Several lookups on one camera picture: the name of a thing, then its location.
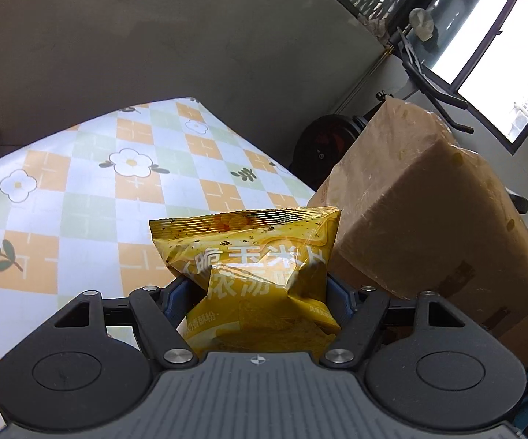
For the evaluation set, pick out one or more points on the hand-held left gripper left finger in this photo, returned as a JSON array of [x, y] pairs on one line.
[[182, 304]]

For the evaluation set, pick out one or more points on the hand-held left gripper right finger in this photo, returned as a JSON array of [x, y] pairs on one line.
[[337, 302]]

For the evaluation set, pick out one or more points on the yellow snack packet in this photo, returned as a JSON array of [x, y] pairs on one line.
[[255, 279]]

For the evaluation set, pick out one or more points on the plastic-wrapped cardboard box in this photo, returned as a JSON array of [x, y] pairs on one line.
[[428, 219]]

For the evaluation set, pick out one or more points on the black exercise bike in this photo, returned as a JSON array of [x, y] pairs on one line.
[[323, 146]]

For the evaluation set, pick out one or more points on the brass pole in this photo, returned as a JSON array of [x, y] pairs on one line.
[[364, 77]]

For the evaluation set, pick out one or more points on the beige cloth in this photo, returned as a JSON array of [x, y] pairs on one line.
[[374, 23]]

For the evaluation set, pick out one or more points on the white cap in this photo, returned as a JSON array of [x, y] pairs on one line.
[[422, 23]]

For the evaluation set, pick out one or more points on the dark-framed window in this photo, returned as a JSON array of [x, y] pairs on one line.
[[488, 27]]

